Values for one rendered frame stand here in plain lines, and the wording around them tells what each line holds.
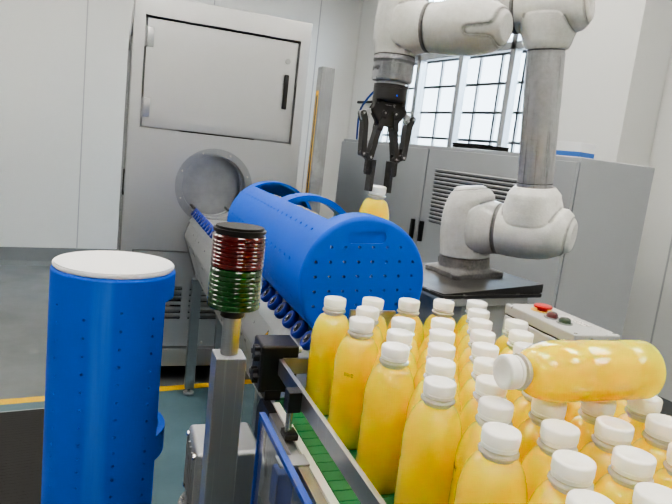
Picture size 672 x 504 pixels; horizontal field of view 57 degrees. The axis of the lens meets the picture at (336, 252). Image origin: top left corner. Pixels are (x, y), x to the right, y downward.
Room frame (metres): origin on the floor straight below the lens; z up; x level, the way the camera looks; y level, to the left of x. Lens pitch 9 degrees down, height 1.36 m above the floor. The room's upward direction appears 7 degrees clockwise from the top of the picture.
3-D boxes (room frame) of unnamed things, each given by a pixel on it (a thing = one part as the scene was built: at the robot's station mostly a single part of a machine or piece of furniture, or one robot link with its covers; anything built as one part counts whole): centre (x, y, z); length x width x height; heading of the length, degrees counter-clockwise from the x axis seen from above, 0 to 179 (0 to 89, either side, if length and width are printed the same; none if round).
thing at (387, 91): (1.39, -0.08, 1.47); 0.08 x 0.07 x 0.09; 110
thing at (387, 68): (1.39, -0.08, 1.54); 0.09 x 0.09 x 0.06
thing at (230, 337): (0.73, 0.12, 1.18); 0.06 x 0.06 x 0.16
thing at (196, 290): (3.09, 0.69, 0.31); 0.06 x 0.06 x 0.63; 21
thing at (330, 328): (1.05, -0.01, 0.99); 0.07 x 0.07 x 0.19
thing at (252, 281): (0.73, 0.12, 1.18); 0.06 x 0.06 x 0.05
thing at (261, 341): (1.10, 0.09, 0.95); 0.10 x 0.07 x 0.10; 111
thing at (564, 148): (3.03, -1.04, 1.48); 0.24 x 0.12 x 0.08; 37
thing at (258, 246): (0.73, 0.12, 1.23); 0.06 x 0.06 x 0.04
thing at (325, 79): (2.73, 0.13, 0.85); 0.06 x 0.06 x 1.70; 21
